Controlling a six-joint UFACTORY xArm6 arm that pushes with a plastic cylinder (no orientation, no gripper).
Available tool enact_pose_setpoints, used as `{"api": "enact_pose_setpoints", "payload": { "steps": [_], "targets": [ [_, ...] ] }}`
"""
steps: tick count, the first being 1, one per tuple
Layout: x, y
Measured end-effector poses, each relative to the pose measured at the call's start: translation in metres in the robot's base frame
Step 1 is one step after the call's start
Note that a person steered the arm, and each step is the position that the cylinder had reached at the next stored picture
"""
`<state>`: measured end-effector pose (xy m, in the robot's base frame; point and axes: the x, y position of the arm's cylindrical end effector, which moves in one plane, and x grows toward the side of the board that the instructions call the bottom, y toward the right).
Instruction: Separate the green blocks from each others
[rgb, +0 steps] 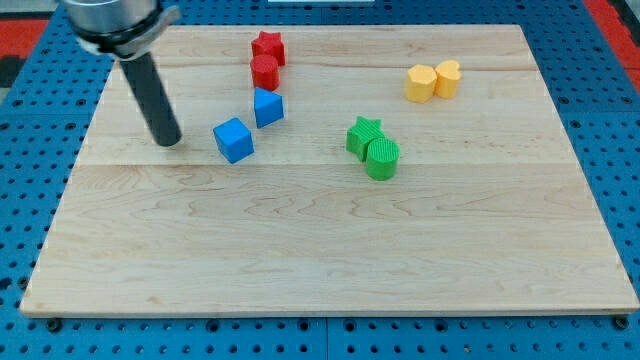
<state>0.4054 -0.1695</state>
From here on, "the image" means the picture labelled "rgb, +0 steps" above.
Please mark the blue cube block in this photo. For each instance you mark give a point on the blue cube block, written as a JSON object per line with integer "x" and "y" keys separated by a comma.
{"x": 234, "y": 140}

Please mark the green star block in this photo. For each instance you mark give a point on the green star block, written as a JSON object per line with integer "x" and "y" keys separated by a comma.
{"x": 361, "y": 134}

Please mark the green cylinder block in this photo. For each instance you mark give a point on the green cylinder block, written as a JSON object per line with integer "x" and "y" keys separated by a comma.
{"x": 382, "y": 158}

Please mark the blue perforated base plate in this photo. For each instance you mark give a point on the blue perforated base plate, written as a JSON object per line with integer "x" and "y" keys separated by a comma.
{"x": 48, "y": 109}

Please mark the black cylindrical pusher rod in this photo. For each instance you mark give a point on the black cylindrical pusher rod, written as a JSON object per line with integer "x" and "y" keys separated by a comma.
{"x": 146, "y": 85}

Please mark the red star block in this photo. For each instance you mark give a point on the red star block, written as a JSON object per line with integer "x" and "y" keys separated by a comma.
{"x": 269, "y": 43}

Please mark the red cylinder block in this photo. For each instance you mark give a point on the red cylinder block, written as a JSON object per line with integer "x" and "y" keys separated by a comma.
{"x": 265, "y": 72}

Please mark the yellow heart block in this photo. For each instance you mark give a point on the yellow heart block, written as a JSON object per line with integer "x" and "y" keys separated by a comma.
{"x": 448, "y": 78}

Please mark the light wooden board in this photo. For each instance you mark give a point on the light wooden board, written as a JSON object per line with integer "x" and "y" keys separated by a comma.
{"x": 488, "y": 213}

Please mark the blue triangle block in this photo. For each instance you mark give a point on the blue triangle block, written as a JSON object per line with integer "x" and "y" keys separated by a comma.
{"x": 268, "y": 107}

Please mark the yellow hexagon block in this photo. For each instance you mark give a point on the yellow hexagon block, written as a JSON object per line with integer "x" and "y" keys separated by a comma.
{"x": 419, "y": 83}

